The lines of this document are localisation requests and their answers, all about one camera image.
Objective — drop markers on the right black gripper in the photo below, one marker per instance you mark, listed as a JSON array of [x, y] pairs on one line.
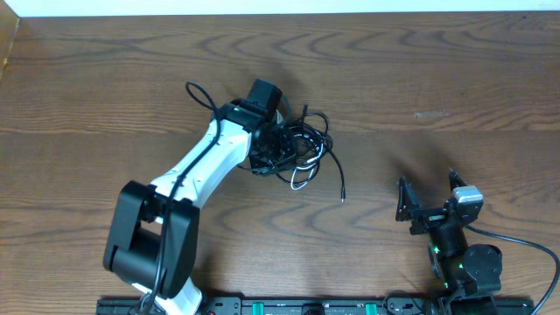
[[410, 209]]

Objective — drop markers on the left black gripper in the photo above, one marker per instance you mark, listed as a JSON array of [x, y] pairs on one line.
[[266, 167]]

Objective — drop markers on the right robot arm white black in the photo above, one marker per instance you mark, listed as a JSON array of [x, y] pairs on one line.
[[471, 273]]

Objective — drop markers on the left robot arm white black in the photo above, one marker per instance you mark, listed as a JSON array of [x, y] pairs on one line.
[[153, 238]]

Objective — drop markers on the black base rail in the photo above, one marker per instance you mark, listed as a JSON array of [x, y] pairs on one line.
[[388, 305]]

